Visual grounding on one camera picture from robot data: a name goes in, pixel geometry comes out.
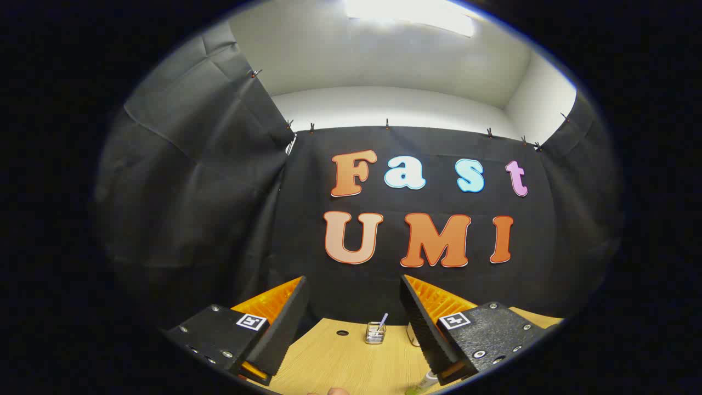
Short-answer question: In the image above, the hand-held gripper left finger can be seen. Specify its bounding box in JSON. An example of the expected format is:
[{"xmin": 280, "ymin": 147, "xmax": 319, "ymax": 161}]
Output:
[{"xmin": 163, "ymin": 275, "xmax": 309, "ymax": 387}]

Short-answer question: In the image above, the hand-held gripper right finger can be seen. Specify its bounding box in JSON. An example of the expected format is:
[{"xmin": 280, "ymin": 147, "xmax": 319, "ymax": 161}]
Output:
[{"xmin": 399, "ymin": 274, "xmax": 551, "ymax": 386}]

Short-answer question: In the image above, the clear juice bottle white label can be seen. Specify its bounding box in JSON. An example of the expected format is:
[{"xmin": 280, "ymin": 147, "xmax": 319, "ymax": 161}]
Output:
[{"xmin": 405, "ymin": 370, "xmax": 439, "ymax": 395}]

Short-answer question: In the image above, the wooden table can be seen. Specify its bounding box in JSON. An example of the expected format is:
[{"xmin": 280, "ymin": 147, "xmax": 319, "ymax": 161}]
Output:
[{"xmin": 241, "ymin": 306, "xmax": 565, "ymax": 395}]

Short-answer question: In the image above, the black backdrop cloth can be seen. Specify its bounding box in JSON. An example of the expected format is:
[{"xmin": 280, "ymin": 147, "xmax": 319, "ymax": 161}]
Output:
[{"xmin": 93, "ymin": 22, "xmax": 623, "ymax": 341}]

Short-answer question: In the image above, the ceiling light panel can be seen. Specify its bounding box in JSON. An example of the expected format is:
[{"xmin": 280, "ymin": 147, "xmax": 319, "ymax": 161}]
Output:
[{"xmin": 344, "ymin": 0, "xmax": 475, "ymax": 38}]

